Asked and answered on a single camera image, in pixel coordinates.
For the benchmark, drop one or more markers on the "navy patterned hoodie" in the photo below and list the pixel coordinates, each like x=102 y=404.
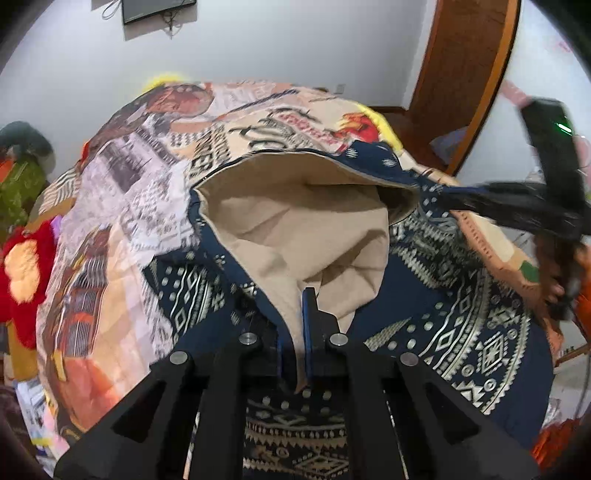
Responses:
x=286 y=221

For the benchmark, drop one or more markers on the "white wall socket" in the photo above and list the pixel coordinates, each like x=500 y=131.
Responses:
x=340 y=88

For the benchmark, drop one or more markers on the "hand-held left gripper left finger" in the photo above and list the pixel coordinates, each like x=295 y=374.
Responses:
x=263 y=355

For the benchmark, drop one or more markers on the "wooden door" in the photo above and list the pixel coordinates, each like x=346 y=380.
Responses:
x=461 y=69

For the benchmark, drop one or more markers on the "person's right hand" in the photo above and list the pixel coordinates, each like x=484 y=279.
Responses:
x=551 y=286

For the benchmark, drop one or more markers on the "pale purple cloth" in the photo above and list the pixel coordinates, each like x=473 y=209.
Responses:
x=445 y=144

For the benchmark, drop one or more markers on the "green bag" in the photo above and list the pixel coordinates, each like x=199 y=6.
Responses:
x=18 y=194

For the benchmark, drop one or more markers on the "printed blanket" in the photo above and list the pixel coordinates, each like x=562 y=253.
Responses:
x=115 y=207

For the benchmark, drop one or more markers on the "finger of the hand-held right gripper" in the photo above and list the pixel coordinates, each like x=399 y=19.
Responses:
x=489 y=203

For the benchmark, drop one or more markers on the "orange cloth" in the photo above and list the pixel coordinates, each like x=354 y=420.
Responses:
x=554 y=438

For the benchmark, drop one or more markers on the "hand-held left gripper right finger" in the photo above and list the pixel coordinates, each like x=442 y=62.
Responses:
x=307 y=337

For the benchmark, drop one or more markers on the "red plush toy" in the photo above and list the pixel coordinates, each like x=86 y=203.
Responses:
x=41 y=230

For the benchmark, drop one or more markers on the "small black wall monitor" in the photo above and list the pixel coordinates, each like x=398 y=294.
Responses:
x=157 y=9

